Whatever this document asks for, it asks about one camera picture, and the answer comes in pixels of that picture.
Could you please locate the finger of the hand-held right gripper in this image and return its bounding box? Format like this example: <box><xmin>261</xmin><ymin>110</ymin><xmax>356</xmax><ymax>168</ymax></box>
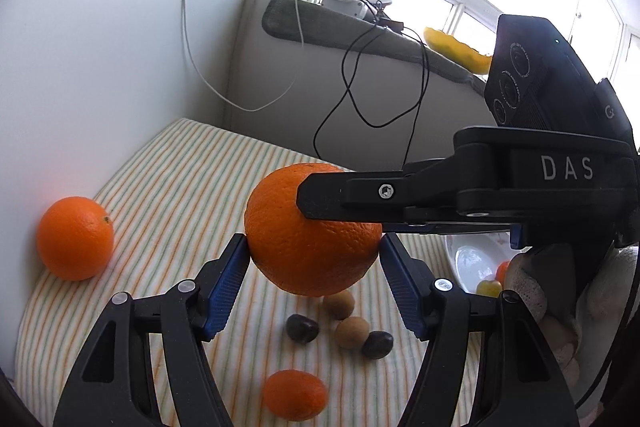
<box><xmin>296</xmin><ymin>157</ymin><xmax>458</xmax><ymax>223</ymax></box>
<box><xmin>382</xmin><ymin>222</ymin><xmax>506</xmax><ymax>237</ymax></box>

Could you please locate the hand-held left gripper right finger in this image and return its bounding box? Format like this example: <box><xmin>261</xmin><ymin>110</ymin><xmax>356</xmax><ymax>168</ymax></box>
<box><xmin>378</xmin><ymin>233</ymin><xmax>581</xmax><ymax>427</ymax></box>

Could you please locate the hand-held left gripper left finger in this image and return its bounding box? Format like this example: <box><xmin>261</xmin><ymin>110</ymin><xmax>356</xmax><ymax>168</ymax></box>
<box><xmin>52</xmin><ymin>233</ymin><xmax>251</xmax><ymax>427</ymax></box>

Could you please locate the white floral plate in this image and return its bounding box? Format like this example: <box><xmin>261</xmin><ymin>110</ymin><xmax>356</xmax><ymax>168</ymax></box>
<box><xmin>442</xmin><ymin>232</ymin><xmax>516</xmax><ymax>295</ymax></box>

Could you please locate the dark purple plum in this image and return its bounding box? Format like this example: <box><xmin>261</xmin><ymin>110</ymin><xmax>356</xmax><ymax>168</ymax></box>
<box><xmin>286</xmin><ymin>314</ymin><xmax>321</xmax><ymax>344</ymax></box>
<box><xmin>361</xmin><ymin>331</ymin><xmax>394</xmax><ymax>361</ymax></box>

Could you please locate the tan longan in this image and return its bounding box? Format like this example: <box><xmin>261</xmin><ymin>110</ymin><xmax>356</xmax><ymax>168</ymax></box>
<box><xmin>334</xmin><ymin>316</ymin><xmax>371</xmax><ymax>350</ymax></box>
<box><xmin>322</xmin><ymin>289</ymin><xmax>357</xmax><ymax>321</ymax></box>

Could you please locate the large smooth orange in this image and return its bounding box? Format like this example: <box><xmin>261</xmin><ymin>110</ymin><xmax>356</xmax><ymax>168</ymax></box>
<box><xmin>244</xmin><ymin>163</ymin><xmax>383</xmax><ymax>298</ymax></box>

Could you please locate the small stemless mandarin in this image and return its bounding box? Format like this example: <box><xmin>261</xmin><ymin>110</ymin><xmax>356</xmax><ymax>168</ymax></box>
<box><xmin>261</xmin><ymin>369</ymin><xmax>329</xmax><ymax>422</ymax></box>

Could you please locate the navel orange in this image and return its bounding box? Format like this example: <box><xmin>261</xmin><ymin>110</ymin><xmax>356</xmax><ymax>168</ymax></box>
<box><xmin>36</xmin><ymin>196</ymin><xmax>116</xmax><ymax>282</ymax></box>

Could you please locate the person's right hand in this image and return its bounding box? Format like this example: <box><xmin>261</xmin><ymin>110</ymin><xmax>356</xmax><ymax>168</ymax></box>
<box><xmin>502</xmin><ymin>244</ymin><xmax>640</xmax><ymax>408</ymax></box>

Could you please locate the striped blanket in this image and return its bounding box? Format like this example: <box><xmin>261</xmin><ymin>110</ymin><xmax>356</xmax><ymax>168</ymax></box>
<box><xmin>15</xmin><ymin>117</ymin><xmax>501</xmax><ymax>427</ymax></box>

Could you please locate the yellow bowl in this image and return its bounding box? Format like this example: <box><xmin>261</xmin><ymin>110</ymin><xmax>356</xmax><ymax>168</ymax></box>
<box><xmin>424</xmin><ymin>26</ymin><xmax>493</xmax><ymax>75</ymax></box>

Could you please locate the black cable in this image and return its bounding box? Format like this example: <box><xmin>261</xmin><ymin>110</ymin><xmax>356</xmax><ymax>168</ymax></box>
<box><xmin>314</xmin><ymin>4</ymin><xmax>431</xmax><ymax>170</ymax></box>

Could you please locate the white cable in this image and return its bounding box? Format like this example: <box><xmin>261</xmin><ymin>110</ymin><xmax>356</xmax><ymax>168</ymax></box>
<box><xmin>180</xmin><ymin>0</ymin><xmax>307</xmax><ymax>112</ymax></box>

